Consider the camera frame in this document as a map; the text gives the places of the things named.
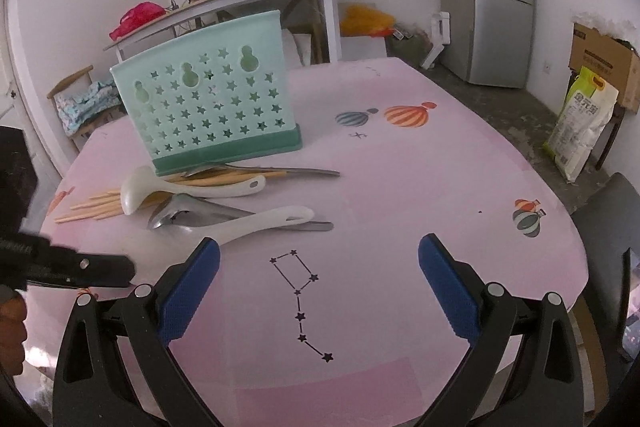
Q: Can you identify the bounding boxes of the wooden chopstick three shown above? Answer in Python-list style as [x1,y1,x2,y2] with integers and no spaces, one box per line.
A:
[54,202,125,225]

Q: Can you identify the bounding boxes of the stainless steel spoon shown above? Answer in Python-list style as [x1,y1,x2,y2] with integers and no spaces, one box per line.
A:
[146,193,335,233]

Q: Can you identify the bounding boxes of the wooden chopstick one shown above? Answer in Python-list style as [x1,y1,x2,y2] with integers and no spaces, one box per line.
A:
[166,170,286,186]

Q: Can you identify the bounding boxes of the stainless steel utensil thin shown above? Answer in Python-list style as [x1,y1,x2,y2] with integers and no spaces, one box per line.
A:
[184,164,341,178]

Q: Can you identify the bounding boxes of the person's left hand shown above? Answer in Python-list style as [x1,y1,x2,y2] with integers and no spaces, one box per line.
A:
[0,294,27,377]

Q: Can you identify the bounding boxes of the wooden chair with cloth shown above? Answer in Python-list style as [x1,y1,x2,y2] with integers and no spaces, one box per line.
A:
[47,65,126,153]

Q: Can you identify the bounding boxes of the black chair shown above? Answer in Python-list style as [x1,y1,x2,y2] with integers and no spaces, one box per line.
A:
[572,172,639,391]

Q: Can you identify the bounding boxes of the pink patterned tablecloth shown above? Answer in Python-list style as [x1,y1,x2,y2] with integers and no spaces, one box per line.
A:
[19,56,589,427]

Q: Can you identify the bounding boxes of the teal star-cutout utensil holder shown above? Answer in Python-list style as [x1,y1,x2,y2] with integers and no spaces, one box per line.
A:
[111,11,303,176]

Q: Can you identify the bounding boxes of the white rice bag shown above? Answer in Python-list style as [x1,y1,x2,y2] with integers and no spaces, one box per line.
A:
[544,66,618,183]

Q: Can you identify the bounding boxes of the red plastic bag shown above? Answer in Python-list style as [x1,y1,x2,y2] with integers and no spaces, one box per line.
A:
[108,1,166,41]

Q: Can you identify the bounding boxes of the white side table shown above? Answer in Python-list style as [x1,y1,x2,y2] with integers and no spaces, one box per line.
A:
[105,0,342,63]

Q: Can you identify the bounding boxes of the cardboard box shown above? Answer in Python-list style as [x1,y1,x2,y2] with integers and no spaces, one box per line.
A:
[568,23,640,113]

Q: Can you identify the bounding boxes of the yellow plastic bag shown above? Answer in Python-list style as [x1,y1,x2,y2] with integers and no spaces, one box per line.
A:
[340,4,396,37]

